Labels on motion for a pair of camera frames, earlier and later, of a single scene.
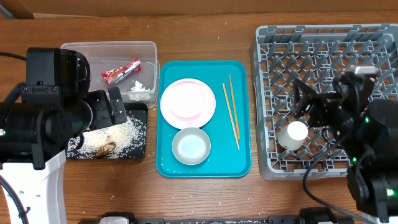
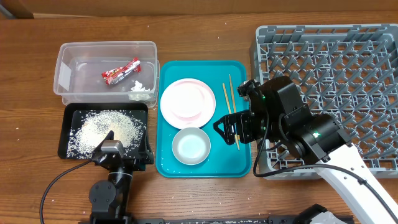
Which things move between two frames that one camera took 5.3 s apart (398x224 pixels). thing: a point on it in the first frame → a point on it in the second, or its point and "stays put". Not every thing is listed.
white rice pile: [125, 140] stays put
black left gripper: [104, 117] → [145, 157]
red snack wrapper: [115, 73] stays put
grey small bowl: [191, 145] stays put
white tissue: [138, 93] stays put
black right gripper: [319, 102] → [242, 118]
